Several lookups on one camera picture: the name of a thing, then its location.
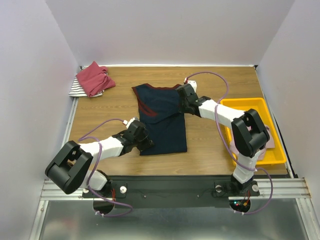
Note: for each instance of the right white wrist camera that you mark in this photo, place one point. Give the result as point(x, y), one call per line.
point(192, 83)

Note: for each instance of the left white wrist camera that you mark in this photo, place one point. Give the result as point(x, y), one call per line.
point(128, 122)

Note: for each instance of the mauve tank top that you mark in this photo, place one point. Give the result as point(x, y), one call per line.
point(269, 145)

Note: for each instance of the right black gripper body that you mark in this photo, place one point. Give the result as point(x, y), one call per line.
point(185, 107)

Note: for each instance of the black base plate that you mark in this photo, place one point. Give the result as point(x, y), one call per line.
point(178, 191)

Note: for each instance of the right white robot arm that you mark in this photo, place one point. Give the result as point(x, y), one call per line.
point(250, 135)

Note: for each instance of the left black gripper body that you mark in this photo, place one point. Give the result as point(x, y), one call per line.
point(142, 143)

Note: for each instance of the navy tank top maroon trim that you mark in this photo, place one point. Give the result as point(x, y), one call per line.
point(158, 109)

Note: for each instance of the striped folded tank top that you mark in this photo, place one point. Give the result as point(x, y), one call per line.
point(77, 90)

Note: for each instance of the yellow plastic bin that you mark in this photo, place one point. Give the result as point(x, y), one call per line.
point(273, 156)

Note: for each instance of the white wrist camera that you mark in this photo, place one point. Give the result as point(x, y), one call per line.
point(128, 122)
point(192, 83)

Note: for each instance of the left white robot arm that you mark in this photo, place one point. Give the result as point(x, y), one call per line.
point(69, 169)

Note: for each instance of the red folded tank top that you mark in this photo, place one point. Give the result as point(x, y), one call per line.
point(94, 79)

